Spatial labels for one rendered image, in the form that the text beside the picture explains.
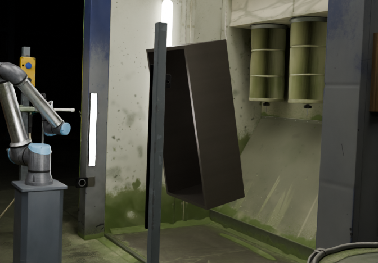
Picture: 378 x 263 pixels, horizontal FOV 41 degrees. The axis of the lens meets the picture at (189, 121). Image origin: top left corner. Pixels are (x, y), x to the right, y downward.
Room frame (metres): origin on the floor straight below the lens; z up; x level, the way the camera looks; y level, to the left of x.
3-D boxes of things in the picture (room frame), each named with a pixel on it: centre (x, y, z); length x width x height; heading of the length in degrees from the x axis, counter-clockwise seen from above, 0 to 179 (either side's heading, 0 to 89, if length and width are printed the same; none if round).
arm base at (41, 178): (3.49, 1.02, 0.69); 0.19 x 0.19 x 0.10
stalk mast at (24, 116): (4.30, 1.39, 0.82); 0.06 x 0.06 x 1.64; 31
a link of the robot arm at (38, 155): (3.49, 1.02, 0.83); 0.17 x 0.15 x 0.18; 54
